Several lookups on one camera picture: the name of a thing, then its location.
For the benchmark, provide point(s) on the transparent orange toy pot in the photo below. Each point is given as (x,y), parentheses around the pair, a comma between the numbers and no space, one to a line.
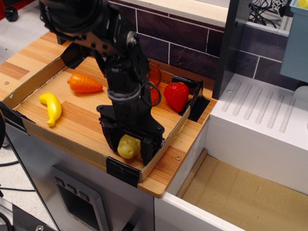
(155,77)

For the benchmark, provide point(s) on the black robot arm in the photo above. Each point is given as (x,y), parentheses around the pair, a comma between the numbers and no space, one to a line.
(98,28)

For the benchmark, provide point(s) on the red toy strawberry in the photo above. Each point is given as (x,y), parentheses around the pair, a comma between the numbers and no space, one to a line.
(176,94)

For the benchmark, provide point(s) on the cardboard fence with black tape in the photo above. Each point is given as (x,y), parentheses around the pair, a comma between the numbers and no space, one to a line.
(39,69)

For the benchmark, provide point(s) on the white toy sink unit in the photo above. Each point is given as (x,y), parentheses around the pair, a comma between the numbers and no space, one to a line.
(249,169)

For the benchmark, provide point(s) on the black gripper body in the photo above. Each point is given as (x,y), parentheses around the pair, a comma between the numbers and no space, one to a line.
(132,112)

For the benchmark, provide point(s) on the yellow-green toy potato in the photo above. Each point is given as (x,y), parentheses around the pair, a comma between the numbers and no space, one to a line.
(129,147)

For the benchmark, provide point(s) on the light blue bin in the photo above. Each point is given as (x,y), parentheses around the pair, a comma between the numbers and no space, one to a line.
(295,60)

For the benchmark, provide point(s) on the yellow toy banana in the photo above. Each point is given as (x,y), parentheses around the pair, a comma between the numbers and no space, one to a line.
(54,107)

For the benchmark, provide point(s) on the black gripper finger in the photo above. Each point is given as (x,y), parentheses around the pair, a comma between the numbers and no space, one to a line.
(112,133)
(149,147)

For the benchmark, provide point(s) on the silver toy oven front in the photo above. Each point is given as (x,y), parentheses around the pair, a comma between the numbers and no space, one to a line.
(78,196)

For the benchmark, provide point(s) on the orange toy carrot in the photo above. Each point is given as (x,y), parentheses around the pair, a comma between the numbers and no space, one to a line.
(81,83)

